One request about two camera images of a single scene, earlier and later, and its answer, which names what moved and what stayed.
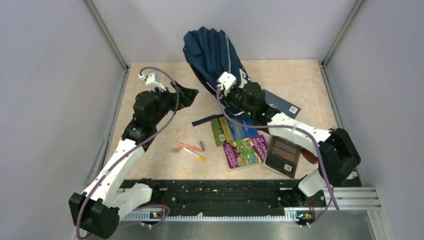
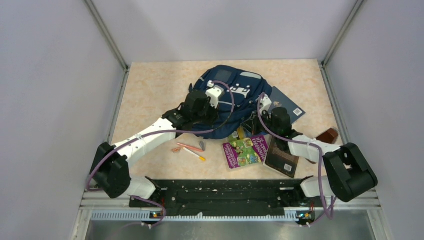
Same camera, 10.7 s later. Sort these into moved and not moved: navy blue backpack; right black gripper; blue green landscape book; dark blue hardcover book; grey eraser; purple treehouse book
Moved: right black gripper; dark blue hardcover book; blue green landscape book; navy blue backpack
Not moved: grey eraser; purple treehouse book
